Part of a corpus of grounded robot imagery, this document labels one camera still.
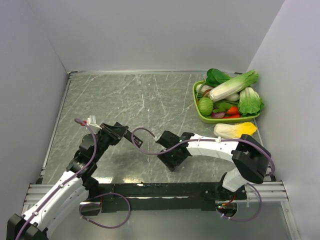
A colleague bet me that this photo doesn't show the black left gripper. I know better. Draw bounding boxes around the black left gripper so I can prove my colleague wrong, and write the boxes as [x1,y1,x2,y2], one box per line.
[92,122,128,162]

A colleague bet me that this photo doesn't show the black remote control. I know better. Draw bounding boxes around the black remote control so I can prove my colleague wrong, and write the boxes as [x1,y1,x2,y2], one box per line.
[114,122,143,148]

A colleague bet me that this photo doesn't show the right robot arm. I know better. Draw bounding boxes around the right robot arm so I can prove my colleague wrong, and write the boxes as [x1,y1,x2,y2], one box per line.
[156,130,271,199]

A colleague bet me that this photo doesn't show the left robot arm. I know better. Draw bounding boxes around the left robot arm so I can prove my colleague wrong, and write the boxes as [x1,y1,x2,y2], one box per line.
[6,121,128,240]

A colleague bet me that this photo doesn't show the green vegetable basket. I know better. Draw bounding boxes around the green vegetable basket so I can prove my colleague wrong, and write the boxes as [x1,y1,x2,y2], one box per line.
[192,80,261,124]

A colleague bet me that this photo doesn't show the purple onion toy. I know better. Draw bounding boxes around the purple onion toy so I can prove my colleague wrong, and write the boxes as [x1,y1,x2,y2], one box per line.
[210,112,226,119]

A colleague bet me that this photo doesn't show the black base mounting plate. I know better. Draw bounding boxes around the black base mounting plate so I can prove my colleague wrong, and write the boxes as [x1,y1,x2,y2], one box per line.
[81,182,247,216]

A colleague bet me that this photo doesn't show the round green cabbage toy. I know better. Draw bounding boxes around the round green cabbage toy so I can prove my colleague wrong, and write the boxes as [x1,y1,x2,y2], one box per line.
[198,97,214,116]

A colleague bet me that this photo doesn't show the yellow cabbage toy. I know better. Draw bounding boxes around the yellow cabbage toy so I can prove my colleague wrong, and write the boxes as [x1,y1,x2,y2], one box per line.
[213,122,257,139]

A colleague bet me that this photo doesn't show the red chili toy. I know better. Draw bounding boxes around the red chili toy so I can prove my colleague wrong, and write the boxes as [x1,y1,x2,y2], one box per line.
[223,114,241,119]

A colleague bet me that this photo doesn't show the white mushroom toy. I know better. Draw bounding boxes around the white mushroom toy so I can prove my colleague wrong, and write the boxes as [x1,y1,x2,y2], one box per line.
[195,84,213,95]

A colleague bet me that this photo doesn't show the orange carrot toy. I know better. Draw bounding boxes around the orange carrot toy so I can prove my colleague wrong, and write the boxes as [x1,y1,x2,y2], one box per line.
[225,106,240,115]

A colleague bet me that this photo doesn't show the white radish toy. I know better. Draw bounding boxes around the white radish toy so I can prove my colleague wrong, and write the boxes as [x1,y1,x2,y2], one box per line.
[225,93,240,102]

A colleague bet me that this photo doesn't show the dark green spinach toy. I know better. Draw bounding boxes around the dark green spinach toy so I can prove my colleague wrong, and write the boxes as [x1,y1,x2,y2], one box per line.
[205,68,231,87]

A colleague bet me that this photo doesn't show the large napa cabbage toy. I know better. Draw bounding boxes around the large napa cabbage toy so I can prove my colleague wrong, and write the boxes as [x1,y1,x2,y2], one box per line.
[209,70,259,102]

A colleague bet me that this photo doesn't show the green leafy lettuce toy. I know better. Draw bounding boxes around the green leafy lettuce toy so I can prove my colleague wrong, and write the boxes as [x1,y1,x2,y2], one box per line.
[238,87,264,116]

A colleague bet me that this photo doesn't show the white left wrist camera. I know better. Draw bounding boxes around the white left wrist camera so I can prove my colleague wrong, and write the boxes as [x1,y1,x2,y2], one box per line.
[84,115,102,132]

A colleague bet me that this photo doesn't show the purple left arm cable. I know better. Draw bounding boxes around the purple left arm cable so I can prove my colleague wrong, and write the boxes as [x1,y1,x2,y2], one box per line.
[14,117,132,240]

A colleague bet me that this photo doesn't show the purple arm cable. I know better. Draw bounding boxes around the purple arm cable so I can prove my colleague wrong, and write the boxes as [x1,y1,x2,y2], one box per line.
[14,117,132,240]
[131,127,276,222]

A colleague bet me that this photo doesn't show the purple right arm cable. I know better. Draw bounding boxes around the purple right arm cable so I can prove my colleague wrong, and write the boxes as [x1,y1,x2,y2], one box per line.
[131,127,276,222]

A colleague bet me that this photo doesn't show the aluminium frame rail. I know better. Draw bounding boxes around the aluminium frame rail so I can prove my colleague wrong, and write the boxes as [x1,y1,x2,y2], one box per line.
[23,182,289,208]

